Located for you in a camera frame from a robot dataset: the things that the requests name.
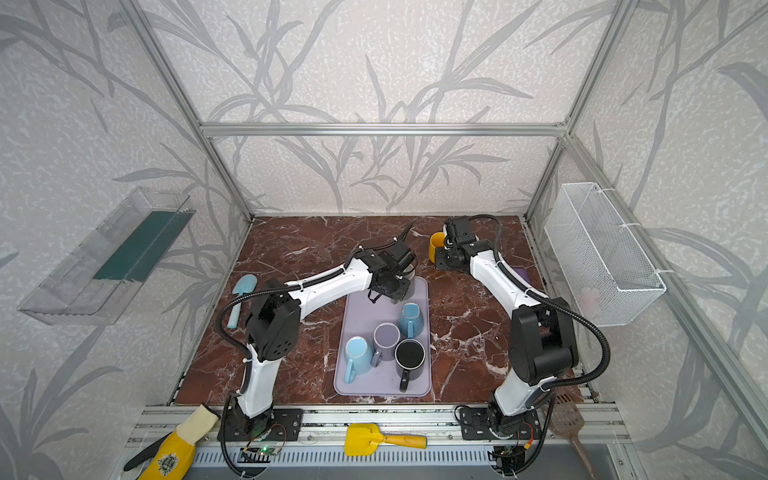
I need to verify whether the pink object in basket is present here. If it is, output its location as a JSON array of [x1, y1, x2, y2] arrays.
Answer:
[[576, 287, 602, 319]]

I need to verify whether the purple silicone spatula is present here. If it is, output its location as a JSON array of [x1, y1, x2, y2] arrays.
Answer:
[[513, 267, 532, 290]]

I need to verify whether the light blue toy shovel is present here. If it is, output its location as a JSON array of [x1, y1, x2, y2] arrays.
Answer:
[[227, 274, 258, 330]]

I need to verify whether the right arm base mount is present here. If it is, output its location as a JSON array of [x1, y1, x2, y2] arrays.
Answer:
[[453, 405, 542, 442]]

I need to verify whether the light blue mug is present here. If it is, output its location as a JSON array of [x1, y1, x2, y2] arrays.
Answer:
[[344, 336, 373, 384]]

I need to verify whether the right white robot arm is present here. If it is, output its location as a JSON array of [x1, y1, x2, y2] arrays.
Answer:
[[432, 214, 611, 431]]

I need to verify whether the aluminium cage frame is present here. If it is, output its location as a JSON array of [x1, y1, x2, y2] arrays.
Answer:
[[118, 1, 767, 442]]

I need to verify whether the yellow toy shovel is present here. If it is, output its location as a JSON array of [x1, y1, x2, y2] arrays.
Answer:
[[344, 423, 427, 457]]

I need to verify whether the green sponge sheet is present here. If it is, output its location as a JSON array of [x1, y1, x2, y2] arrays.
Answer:
[[93, 210, 195, 282]]

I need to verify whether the purple ceramic mug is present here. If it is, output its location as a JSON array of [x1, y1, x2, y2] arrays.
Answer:
[[371, 322, 401, 367]]

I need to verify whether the black ceramic mug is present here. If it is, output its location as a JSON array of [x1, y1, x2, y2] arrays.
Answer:
[[394, 339, 426, 393]]

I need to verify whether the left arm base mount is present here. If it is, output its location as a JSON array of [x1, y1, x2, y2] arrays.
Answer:
[[217, 406, 304, 442]]

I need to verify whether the lavender plastic tray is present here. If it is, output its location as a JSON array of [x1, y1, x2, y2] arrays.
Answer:
[[334, 276, 432, 398]]

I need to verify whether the clear plastic wall shelf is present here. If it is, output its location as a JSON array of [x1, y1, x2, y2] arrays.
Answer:
[[18, 187, 196, 326]]

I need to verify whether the brown slotted spatula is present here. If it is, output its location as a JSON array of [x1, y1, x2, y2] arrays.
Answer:
[[550, 391, 598, 479]]

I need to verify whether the teal blue mug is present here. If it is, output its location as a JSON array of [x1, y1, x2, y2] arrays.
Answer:
[[398, 302, 424, 339]]

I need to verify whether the yellow ceramic mug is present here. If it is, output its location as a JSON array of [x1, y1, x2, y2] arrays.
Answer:
[[429, 231, 446, 263]]

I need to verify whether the white wire basket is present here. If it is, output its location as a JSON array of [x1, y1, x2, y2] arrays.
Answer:
[[545, 182, 666, 327]]

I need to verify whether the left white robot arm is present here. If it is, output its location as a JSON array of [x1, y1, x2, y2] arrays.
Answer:
[[214, 238, 416, 422]]

